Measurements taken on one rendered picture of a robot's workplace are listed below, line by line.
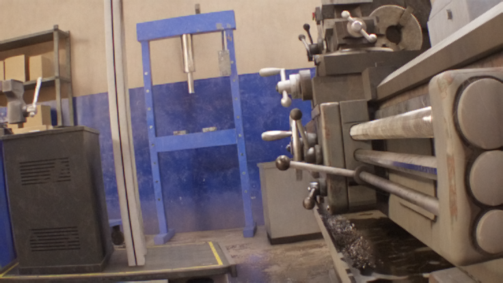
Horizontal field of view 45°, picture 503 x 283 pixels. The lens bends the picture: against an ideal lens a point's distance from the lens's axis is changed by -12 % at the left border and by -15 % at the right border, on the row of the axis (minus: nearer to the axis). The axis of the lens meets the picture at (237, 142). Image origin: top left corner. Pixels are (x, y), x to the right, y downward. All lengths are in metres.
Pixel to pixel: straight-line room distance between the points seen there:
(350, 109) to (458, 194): 1.21
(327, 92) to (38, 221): 1.13
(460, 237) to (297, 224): 4.19
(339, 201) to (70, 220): 1.00
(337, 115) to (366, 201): 0.24
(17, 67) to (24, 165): 3.94
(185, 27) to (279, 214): 1.85
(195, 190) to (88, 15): 1.97
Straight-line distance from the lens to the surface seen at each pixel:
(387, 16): 2.69
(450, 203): 0.63
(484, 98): 0.61
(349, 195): 1.81
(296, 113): 1.86
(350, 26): 1.89
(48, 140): 2.38
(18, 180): 2.40
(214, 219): 6.18
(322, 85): 1.85
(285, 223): 4.78
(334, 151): 1.80
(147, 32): 5.78
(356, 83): 1.86
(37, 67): 6.19
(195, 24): 5.72
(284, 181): 4.76
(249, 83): 6.14
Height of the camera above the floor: 0.71
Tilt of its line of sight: level
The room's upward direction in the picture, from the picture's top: 6 degrees counter-clockwise
